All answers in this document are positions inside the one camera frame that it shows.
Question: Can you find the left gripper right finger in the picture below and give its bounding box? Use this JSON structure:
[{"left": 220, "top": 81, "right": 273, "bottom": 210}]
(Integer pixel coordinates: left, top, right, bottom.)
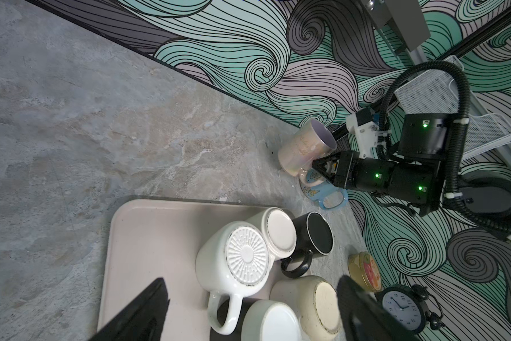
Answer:
[{"left": 336, "top": 275, "right": 417, "bottom": 340}]

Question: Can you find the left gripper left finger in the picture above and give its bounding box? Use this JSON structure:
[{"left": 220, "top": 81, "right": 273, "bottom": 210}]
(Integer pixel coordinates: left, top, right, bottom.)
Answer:
[{"left": 90, "top": 277, "right": 170, "bottom": 341}]

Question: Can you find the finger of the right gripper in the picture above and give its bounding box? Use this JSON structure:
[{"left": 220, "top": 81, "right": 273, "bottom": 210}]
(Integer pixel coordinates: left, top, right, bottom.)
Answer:
[{"left": 312, "top": 155, "right": 336, "bottom": 181}]

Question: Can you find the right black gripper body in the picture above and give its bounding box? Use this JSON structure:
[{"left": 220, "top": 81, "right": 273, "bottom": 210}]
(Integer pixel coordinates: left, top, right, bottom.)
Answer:
[{"left": 329, "top": 114, "right": 450, "bottom": 215}]

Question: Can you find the blue mug yellow inside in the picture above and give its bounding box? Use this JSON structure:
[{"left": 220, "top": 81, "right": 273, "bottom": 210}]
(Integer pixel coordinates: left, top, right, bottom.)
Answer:
[{"left": 300, "top": 169, "right": 349, "bottom": 210}]

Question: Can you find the pink iridescent mug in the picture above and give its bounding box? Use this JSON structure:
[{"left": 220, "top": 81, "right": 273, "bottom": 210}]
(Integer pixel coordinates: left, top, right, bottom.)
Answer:
[{"left": 278, "top": 119, "right": 336, "bottom": 177}]

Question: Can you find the black mug white base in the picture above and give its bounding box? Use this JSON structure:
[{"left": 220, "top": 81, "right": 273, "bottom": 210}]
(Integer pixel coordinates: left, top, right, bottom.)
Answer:
[{"left": 241, "top": 300, "right": 302, "bottom": 341}]

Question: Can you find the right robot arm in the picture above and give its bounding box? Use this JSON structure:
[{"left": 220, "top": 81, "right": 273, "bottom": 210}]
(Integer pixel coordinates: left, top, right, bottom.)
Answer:
[{"left": 312, "top": 114, "right": 511, "bottom": 243}]

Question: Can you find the cream speckled mug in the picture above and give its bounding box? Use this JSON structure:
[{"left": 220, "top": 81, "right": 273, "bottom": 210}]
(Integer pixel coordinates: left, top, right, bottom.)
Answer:
[{"left": 270, "top": 276, "right": 342, "bottom": 340}]

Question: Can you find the black glossy mug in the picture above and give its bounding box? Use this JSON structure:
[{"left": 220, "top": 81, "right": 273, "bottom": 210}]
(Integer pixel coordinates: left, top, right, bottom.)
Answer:
[{"left": 281, "top": 212, "right": 335, "bottom": 278}]

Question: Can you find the tall white mug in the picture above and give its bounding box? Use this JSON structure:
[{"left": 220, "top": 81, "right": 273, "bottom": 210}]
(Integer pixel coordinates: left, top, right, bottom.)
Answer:
[{"left": 247, "top": 207, "right": 297, "bottom": 263}]

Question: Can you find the white ribbed-bottom mug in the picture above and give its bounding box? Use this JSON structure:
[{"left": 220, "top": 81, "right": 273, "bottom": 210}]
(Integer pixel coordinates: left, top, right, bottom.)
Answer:
[{"left": 195, "top": 221, "right": 271, "bottom": 335}]

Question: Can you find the black alarm clock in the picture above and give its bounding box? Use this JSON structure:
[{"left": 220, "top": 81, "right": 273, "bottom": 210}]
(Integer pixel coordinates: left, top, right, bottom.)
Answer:
[{"left": 376, "top": 284, "right": 445, "bottom": 335}]

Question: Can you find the colourful round tin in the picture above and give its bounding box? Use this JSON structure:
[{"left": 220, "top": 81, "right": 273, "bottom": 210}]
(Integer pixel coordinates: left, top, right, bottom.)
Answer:
[{"left": 348, "top": 251, "right": 382, "bottom": 293}]

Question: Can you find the pink silicone tray mat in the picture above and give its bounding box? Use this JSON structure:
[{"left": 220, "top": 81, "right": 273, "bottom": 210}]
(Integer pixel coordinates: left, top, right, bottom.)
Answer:
[{"left": 97, "top": 199, "right": 284, "bottom": 340}]

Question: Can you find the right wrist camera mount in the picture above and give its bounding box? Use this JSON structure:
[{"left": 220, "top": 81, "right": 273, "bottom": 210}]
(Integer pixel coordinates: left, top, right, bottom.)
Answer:
[{"left": 346, "top": 107, "right": 388, "bottom": 159}]

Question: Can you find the clear acrylic wall holder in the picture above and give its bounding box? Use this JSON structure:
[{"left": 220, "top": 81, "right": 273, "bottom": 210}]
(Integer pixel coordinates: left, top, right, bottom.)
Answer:
[{"left": 395, "top": 70, "right": 511, "bottom": 160}]

